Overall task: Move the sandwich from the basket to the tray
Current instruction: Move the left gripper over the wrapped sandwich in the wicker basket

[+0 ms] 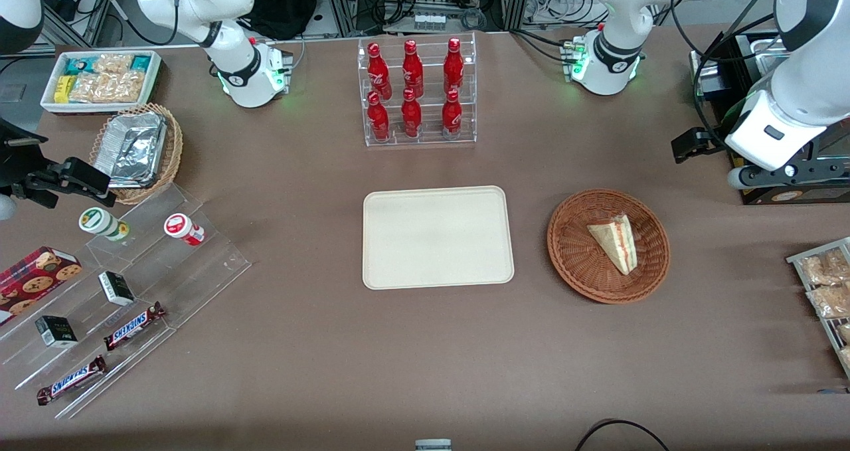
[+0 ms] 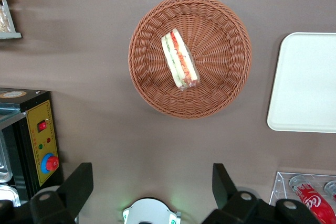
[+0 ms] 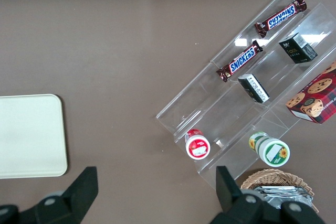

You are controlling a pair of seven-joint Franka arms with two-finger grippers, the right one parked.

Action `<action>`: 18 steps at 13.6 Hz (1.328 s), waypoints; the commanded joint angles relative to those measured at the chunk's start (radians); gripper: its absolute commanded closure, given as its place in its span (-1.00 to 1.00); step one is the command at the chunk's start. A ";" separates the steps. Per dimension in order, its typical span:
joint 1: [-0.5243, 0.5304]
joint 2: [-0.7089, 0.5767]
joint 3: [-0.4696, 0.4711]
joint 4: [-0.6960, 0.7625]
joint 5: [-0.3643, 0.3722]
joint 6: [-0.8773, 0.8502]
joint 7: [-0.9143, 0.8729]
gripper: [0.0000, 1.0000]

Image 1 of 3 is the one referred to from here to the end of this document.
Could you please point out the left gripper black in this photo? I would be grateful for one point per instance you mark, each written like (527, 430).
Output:
(712, 147)

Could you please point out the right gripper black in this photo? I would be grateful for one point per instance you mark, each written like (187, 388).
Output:
(14, 162)

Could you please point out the triangular sandwich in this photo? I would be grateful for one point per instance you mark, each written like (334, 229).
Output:
(616, 245)

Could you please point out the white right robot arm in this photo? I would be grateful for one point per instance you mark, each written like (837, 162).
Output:
(199, 6)

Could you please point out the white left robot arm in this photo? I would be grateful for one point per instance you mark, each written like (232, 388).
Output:
(617, 12)

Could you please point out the light tan wicker basket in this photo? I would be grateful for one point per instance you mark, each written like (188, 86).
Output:
(172, 152)

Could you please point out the grey metal tray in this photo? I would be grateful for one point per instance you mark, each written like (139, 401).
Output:
(793, 261)

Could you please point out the brown round wicker basket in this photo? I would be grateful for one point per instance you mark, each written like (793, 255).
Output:
(578, 258)

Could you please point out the beige rectangular tray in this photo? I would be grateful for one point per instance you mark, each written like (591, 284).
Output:
(438, 238)

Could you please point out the black food warmer machine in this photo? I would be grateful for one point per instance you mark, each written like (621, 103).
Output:
(757, 197)

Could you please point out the green lid white cup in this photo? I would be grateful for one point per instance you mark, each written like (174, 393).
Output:
(99, 222)

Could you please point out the aluminium foil container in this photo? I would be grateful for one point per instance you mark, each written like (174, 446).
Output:
(129, 149)

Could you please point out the white rectangular snack box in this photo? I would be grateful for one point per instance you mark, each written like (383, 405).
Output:
(99, 107)

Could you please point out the clear bag of beige snacks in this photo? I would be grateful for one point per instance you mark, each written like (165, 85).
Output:
(89, 88)
(845, 333)
(827, 268)
(113, 63)
(830, 301)
(846, 358)
(126, 87)

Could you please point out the yellow snack packet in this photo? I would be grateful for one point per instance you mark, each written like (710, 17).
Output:
(63, 90)

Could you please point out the red lid white bottle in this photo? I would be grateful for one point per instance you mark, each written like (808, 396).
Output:
(182, 228)

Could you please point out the teal snack packet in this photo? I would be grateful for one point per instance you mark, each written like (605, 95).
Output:
(140, 63)
(78, 66)

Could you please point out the small black box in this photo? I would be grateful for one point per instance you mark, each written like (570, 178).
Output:
(116, 288)
(56, 331)

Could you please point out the red cookie box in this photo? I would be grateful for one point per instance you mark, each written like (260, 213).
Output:
(33, 281)

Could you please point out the clear acrylic stepped stand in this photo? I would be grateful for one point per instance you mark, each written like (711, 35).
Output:
(199, 265)

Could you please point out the Snickers chocolate bar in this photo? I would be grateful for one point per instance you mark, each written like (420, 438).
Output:
(71, 380)
(133, 326)

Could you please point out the black bag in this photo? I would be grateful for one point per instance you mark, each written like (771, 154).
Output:
(285, 2)

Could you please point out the red cola bottle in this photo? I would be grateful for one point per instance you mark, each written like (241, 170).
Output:
(412, 71)
(453, 67)
(411, 117)
(379, 72)
(451, 117)
(378, 120)

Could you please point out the clear acrylic bottle rack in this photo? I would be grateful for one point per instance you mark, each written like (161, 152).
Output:
(418, 142)

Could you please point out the white power strip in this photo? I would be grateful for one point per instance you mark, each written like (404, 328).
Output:
(429, 22)

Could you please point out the small grey object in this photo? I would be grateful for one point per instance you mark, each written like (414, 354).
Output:
(433, 446)

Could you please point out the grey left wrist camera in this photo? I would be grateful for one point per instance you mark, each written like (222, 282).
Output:
(740, 177)

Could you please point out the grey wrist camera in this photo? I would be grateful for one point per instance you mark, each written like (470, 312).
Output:
(740, 177)
(5, 207)

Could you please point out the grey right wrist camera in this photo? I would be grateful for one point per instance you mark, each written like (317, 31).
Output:
(5, 207)

